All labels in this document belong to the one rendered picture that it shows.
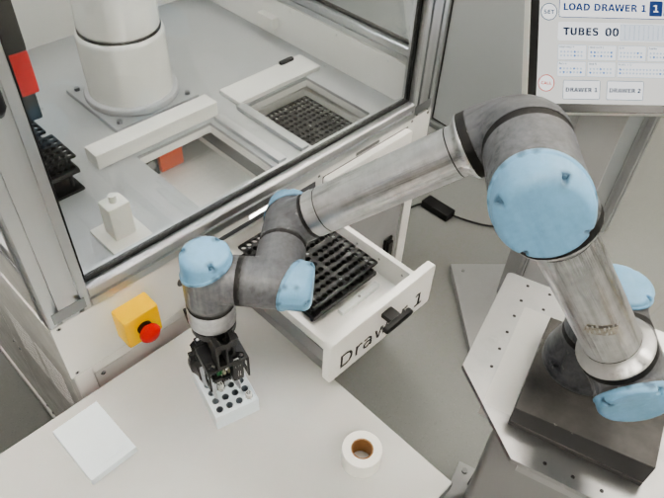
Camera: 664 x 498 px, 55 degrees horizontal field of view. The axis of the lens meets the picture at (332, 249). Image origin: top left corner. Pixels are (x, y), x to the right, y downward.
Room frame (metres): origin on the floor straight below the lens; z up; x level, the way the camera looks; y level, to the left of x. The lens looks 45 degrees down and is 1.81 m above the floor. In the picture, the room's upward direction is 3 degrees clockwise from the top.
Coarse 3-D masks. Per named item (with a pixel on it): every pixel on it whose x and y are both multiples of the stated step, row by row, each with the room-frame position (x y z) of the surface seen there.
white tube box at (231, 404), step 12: (204, 384) 0.64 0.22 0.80; (228, 384) 0.65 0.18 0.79; (204, 396) 0.62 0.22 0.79; (228, 396) 0.63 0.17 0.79; (240, 396) 0.62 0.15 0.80; (252, 396) 0.63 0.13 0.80; (216, 408) 0.60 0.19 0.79; (228, 408) 0.60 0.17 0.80; (240, 408) 0.60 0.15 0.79; (252, 408) 0.61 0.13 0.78; (216, 420) 0.58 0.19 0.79; (228, 420) 0.59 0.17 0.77
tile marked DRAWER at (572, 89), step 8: (568, 80) 1.43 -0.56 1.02; (576, 80) 1.43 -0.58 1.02; (584, 80) 1.43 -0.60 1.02; (592, 80) 1.43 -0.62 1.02; (600, 80) 1.43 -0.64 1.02; (568, 88) 1.41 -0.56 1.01; (576, 88) 1.41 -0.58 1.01; (584, 88) 1.42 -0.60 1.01; (592, 88) 1.42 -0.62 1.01; (600, 88) 1.42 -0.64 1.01; (568, 96) 1.40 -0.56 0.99; (576, 96) 1.40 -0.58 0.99; (584, 96) 1.40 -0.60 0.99; (592, 96) 1.41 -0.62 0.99
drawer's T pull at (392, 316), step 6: (390, 306) 0.76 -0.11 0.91; (384, 312) 0.75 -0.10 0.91; (390, 312) 0.75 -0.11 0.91; (396, 312) 0.75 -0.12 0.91; (402, 312) 0.75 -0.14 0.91; (408, 312) 0.75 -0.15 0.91; (384, 318) 0.74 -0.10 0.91; (390, 318) 0.73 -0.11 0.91; (396, 318) 0.73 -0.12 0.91; (402, 318) 0.74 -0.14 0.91; (390, 324) 0.72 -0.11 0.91; (396, 324) 0.72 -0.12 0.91; (384, 330) 0.71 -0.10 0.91; (390, 330) 0.71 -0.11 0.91
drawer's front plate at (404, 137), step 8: (392, 136) 1.28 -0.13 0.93; (400, 136) 1.28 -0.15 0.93; (408, 136) 1.30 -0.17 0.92; (384, 144) 1.24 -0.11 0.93; (392, 144) 1.26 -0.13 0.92; (400, 144) 1.28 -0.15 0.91; (368, 152) 1.21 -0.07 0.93; (376, 152) 1.21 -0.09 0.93; (384, 152) 1.24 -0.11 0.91; (352, 160) 1.17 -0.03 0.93; (360, 160) 1.18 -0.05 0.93; (368, 160) 1.19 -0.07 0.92; (344, 168) 1.14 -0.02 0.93; (352, 168) 1.15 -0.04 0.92; (328, 176) 1.11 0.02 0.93; (336, 176) 1.12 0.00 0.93
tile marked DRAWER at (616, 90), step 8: (608, 80) 1.43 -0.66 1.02; (608, 88) 1.42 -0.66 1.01; (616, 88) 1.42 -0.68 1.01; (624, 88) 1.43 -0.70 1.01; (632, 88) 1.43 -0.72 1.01; (640, 88) 1.43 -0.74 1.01; (608, 96) 1.41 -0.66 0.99; (616, 96) 1.41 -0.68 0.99; (624, 96) 1.41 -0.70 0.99; (632, 96) 1.41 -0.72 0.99; (640, 96) 1.42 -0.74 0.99
